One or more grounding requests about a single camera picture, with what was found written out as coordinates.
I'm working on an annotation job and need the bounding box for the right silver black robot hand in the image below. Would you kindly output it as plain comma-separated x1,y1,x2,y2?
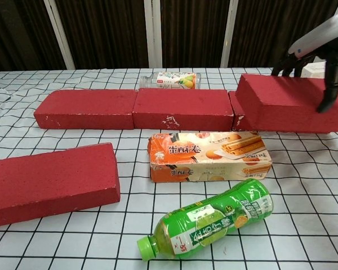
271,4,338,114

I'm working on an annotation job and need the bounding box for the red brick with peeled patch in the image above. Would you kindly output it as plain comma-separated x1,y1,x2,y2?
235,73,338,133

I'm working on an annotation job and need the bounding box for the small white cardboard box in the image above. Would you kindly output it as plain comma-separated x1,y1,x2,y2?
303,62,338,80

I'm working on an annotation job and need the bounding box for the clear bottle with fruit label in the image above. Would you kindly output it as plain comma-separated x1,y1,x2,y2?
139,71,201,91

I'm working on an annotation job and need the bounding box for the red brick with chipped face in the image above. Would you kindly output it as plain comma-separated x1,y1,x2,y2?
131,87,234,131

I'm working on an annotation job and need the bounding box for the orange egg roll snack box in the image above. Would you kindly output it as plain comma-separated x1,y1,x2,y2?
148,130,273,183

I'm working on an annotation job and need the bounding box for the green tea plastic bottle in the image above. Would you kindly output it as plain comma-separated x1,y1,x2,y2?
136,178,274,261

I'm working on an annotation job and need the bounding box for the white black checkered tablecloth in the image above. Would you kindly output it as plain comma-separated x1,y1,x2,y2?
0,66,338,270

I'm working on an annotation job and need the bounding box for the white metal frame post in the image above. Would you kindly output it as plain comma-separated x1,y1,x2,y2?
221,0,240,68
143,0,163,69
42,0,76,70

